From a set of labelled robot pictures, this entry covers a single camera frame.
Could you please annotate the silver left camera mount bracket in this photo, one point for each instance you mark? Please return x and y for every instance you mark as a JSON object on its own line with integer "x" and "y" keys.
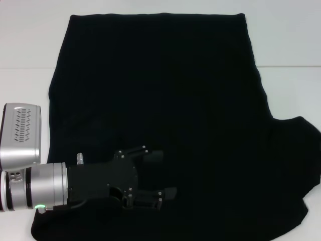
{"x": 16, "y": 177}

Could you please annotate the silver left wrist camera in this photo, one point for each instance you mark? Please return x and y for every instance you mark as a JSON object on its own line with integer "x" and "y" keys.
{"x": 20, "y": 150}

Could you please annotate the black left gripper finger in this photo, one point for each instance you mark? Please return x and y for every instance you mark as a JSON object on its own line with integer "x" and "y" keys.
{"x": 169, "y": 193}
{"x": 154, "y": 156}

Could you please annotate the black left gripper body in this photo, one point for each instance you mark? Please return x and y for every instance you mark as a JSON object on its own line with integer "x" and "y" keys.
{"x": 100, "y": 177}

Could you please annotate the black shirt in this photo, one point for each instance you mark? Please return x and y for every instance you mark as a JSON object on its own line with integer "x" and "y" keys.
{"x": 175, "y": 100}

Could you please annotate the white and silver left robot arm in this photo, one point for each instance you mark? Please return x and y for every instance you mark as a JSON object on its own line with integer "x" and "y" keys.
{"x": 42, "y": 185}

